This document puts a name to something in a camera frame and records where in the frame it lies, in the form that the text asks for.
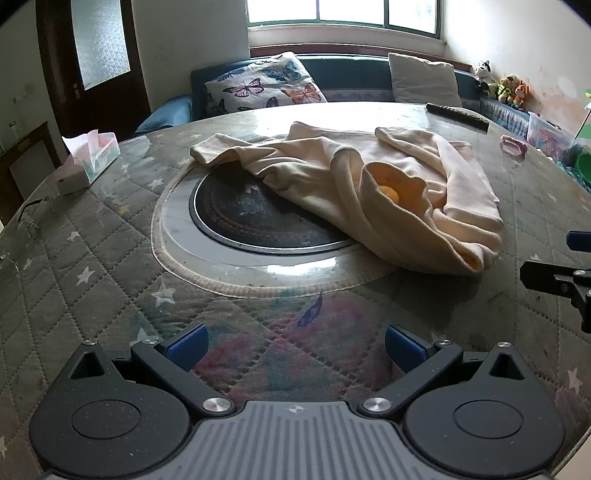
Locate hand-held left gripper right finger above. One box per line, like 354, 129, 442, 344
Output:
359, 325, 528, 418

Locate cream sweater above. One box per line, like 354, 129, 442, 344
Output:
190, 121, 505, 277

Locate clear plastic container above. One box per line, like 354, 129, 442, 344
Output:
526, 112, 578, 160

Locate dark door with frosted glass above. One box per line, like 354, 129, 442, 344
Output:
37, 0, 153, 139

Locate green framed window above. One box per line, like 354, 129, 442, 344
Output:
245, 0, 448, 40

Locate butterfly print pillow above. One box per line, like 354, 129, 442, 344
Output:
203, 52, 328, 117

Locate black and white plush cow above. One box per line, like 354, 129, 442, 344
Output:
473, 60, 492, 90

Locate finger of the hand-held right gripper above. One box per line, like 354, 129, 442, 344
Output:
519, 260, 591, 334
566, 230, 591, 253

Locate orange plush toy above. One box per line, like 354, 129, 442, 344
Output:
510, 80, 532, 109

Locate small pink item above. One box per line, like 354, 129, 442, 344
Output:
500, 135, 528, 158

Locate tissue box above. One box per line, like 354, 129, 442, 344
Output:
56, 130, 122, 195

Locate stuffed toys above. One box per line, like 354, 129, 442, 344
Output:
496, 74, 518, 104

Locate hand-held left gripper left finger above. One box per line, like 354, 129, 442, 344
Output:
60, 323, 236, 421

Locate round black cooktop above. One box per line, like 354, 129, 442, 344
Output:
194, 171, 356, 254

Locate blue sofa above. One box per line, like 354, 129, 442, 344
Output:
134, 53, 532, 137

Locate plain white pillow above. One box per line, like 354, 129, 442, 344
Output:
388, 52, 463, 109

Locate black remote control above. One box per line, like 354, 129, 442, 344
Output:
426, 102, 490, 132

